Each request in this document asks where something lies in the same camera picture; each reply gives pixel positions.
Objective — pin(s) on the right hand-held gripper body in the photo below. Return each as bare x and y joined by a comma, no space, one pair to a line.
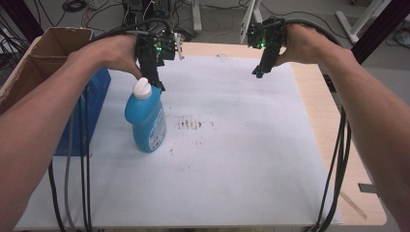
270,35

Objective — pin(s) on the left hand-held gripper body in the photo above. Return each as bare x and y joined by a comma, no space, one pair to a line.
162,47

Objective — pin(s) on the blue bottle with white cap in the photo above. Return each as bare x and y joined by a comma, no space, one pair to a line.
146,121

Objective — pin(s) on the person's right hand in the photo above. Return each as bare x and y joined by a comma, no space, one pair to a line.
304,43

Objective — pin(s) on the person's left hand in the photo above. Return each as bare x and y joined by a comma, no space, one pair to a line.
108,54

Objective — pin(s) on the white desk leg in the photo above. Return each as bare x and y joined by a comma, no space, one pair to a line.
357,22
196,14
249,19

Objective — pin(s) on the light wooden table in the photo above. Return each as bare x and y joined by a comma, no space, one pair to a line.
325,106

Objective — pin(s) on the white foam mat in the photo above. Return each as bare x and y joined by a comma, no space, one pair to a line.
219,154

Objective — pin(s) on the cardboard box with blue side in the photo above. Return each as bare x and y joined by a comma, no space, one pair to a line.
48,54

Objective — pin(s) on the grey tape piece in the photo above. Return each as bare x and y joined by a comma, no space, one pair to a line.
366,188

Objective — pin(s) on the black metal post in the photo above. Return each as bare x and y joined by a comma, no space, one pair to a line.
21,17
380,30

